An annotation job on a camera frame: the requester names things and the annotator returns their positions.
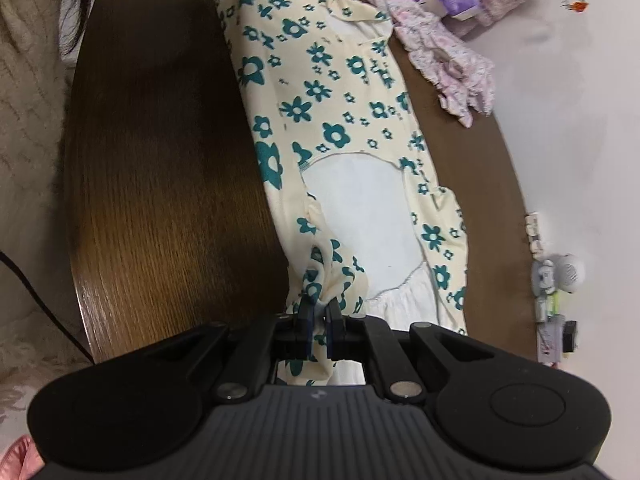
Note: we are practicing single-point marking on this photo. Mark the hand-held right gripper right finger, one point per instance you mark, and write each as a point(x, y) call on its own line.
point(332, 335)

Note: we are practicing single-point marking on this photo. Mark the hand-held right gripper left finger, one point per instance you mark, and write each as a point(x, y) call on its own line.
point(306, 332)

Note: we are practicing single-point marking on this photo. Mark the cream green floral dress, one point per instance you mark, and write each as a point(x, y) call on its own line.
point(300, 90)

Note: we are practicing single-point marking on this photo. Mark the green white small packs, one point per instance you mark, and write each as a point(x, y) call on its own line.
point(547, 307)

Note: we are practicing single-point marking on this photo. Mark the grey tin box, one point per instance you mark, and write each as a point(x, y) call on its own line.
point(550, 342)

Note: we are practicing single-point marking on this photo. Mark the black charger adapter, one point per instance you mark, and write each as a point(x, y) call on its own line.
point(569, 337)

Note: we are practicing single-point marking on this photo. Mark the white astronaut speaker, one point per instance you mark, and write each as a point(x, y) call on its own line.
point(567, 272)

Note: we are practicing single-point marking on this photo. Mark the pink floral garment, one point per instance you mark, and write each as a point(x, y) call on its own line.
point(440, 45)

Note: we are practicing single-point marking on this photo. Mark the pink cloth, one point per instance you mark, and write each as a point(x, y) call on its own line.
point(15, 460)

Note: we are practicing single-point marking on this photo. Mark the cream knit sweater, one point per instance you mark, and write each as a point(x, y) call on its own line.
point(25, 110)

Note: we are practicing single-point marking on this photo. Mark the person's dark hair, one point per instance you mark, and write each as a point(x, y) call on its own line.
point(80, 0)

